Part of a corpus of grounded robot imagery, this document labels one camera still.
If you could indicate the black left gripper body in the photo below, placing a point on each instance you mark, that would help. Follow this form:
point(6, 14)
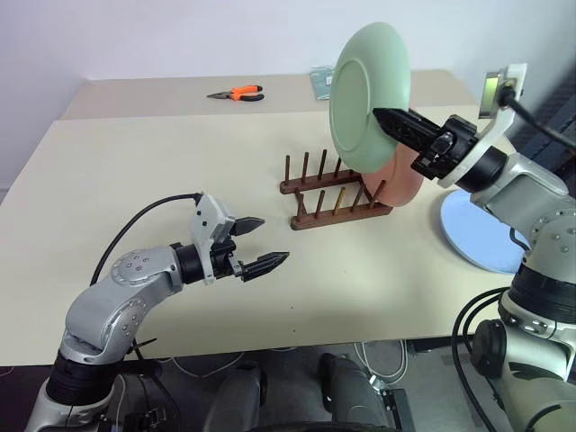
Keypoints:
point(222, 258)

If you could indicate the wooden dish rack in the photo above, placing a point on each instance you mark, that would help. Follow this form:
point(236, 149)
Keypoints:
point(337, 219)

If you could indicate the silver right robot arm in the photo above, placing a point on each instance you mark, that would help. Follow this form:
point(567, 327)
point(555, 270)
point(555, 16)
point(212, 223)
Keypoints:
point(526, 189)

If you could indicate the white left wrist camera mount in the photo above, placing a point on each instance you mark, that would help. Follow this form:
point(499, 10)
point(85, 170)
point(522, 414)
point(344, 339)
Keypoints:
point(207, 216)

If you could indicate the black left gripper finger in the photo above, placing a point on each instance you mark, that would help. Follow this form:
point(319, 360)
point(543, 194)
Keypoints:
point(247, 225)
point(263, 264)

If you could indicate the teal plastic packet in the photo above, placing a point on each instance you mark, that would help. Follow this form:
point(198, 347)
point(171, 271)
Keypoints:
point(320, 85)

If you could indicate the pink plate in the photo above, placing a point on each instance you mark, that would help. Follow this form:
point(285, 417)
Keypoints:
point(400, 180)

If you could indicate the black ribbed object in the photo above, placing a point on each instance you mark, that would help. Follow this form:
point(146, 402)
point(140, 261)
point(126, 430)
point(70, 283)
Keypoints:
point(558, 117)

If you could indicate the orange and black pliers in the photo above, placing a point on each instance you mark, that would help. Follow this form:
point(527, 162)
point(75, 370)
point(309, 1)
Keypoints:
point(243, 93)

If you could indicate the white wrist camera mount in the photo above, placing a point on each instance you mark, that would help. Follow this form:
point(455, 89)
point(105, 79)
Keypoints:
point(504, 121)
point(207, 216)

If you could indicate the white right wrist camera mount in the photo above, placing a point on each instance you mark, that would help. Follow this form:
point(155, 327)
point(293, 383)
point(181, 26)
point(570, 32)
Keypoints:
point(504, 121)

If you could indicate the dark rounded shape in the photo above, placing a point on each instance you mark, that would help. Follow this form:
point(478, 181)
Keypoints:
point(351, 391)
point(236, 396)

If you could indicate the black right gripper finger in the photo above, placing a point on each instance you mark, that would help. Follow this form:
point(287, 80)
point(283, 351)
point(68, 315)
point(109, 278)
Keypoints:
point(402, 126)
point(427, 120)

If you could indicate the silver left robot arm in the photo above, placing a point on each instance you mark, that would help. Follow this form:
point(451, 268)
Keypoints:
point(130, 274)

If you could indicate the blue plate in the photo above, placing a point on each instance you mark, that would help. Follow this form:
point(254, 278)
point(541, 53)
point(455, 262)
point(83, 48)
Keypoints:
point(468, 234)

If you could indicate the green plate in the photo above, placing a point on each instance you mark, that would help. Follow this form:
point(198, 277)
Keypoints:
point(360, 90)

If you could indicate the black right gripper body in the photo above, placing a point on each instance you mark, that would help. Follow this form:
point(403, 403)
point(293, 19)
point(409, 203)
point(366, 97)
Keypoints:
point(452, 146)

